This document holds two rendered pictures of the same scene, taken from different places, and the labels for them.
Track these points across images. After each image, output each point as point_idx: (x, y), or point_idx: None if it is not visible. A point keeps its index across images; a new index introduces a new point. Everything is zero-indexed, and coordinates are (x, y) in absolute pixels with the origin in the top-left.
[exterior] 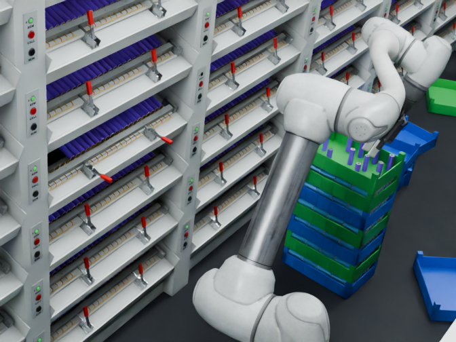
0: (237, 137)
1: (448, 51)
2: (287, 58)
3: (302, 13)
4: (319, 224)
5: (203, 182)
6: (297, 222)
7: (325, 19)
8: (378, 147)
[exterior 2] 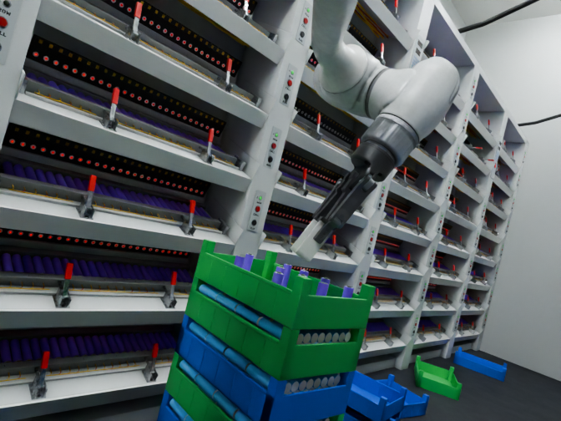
0: (105, 224)
1: (453, 68)
2: (227, 170)
3: (260, 131)
4: (197, 416)
5: (29, 290)
6: (169, 411)
7: (297, 185)
8: (316, 235)
